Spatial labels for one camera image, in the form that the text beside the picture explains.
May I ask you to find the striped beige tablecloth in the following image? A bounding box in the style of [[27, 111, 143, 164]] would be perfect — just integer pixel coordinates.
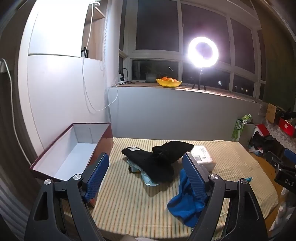
[[91, 137, 279, 240]]

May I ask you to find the white packet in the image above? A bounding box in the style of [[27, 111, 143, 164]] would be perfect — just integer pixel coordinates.
[[191, 145, 217, 172]]

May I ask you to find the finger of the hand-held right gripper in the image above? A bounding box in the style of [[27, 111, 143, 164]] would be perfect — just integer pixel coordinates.
[[265, 151, 286, 171]]

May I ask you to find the dark clothing pile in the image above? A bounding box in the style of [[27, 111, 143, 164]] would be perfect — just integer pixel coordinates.
[[248, 133, 278, 154]]

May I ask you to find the long white cable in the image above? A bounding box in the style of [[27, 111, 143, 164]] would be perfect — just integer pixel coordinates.
[[82, 1, 119, 112]]

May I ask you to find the white cabinet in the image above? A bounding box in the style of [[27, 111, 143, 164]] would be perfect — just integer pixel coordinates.
[[17, 0, 111, 163]]

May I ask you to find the white plastic bag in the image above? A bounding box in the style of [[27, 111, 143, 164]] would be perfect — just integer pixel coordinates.
[[269, 185, 296, 232]]

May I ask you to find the red bag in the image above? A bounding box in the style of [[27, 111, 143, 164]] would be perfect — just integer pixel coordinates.
[[256, 124, 270, 136]]

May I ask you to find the light blue packet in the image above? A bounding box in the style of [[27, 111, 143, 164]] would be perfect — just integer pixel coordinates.
[[127, 159, 161, 187]]

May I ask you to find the window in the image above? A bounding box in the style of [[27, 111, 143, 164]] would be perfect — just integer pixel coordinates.
[[119, 0, 266, 99]]

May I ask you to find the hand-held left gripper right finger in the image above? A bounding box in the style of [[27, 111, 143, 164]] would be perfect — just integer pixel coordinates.
[[182, 152, 270, 241]]

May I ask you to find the ring light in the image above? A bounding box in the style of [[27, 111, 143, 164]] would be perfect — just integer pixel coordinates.
[[187, 36, 220, 68]]

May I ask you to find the dark red cardboard box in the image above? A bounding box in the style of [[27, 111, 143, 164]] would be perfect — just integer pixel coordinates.
[[29, 123, 114, 209]]

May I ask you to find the black tripod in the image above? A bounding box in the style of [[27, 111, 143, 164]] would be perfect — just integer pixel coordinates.
[[191, 68, 207, 90]]

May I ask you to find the yellow fruit bowl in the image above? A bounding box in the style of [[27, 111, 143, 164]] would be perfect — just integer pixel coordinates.
[[156, 78, 183, 88]]

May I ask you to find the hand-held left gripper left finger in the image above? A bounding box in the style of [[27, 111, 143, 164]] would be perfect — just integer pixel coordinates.
[[24, 152, 110, 241]]

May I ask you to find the black glove with white label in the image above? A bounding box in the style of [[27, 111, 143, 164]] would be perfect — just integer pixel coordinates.
[[122, 146, 175, 183]]

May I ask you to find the grey cardboard box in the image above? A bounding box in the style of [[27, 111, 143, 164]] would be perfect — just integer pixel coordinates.
[[240, 124, 257, 147]]

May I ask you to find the green packet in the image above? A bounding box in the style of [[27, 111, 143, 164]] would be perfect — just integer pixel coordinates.
[[231, 113, 252, 142]]

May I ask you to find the blue cloth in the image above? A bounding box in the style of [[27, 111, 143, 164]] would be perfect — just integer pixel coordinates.
[[167, 169, 208, 228]]

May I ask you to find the brown cardboard box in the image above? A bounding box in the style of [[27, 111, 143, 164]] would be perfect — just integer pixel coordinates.
[[265, 103, 278, 124]]

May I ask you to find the white lace cloth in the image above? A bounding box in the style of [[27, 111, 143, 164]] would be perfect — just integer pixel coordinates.
[[264, 120, 296, 149]]

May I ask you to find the black knit glove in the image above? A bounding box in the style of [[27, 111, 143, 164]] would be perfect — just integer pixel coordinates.
[[151, 141, 195, 167]]

